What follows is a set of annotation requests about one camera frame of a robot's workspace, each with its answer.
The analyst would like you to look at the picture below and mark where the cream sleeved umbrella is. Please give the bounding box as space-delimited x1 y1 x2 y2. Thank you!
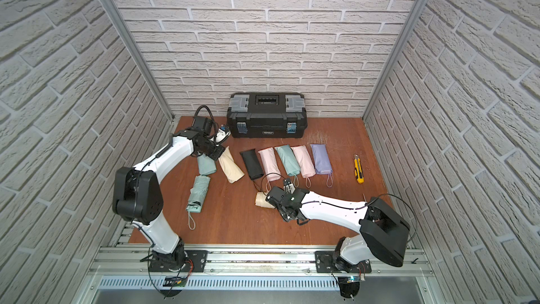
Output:
255 192 274 209

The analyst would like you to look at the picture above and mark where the black sleeved umbrella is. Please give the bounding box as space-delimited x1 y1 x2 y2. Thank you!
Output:
240 149 264 191

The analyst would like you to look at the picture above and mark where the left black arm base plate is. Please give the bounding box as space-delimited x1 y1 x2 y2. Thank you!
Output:
148 250 209 272

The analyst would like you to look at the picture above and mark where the black plastic toolbox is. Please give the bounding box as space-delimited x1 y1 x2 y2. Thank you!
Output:
226 92 308 139

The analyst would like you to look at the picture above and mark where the light pink sleeved umbrella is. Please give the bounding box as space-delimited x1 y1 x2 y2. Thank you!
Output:
291 145 316 189

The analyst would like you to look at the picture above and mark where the lavender sleeved umbrella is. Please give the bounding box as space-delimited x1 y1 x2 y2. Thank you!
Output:
310 144 333 188

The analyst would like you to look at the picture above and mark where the aluminium mounting rail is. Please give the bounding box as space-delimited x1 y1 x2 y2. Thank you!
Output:
86 244 435 291

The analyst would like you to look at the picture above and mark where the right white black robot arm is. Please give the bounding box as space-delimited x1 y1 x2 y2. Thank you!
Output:
266 187 410 272

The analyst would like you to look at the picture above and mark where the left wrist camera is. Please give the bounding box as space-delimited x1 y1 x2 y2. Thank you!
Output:
191 105 231 144

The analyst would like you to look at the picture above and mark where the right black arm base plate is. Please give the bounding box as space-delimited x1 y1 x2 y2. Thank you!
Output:
314 251 372 274

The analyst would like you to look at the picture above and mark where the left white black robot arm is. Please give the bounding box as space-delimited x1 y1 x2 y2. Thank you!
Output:
112 129 231 271

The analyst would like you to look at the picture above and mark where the yellow utility knife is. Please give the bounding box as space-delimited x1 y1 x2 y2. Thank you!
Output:
354 154 364 184

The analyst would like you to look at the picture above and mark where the mint green sleeved umbrella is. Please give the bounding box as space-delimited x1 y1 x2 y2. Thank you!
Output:
274 144 300 187

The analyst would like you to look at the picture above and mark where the cream umbrella sleeve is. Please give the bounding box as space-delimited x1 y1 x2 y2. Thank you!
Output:
218 147 245 184

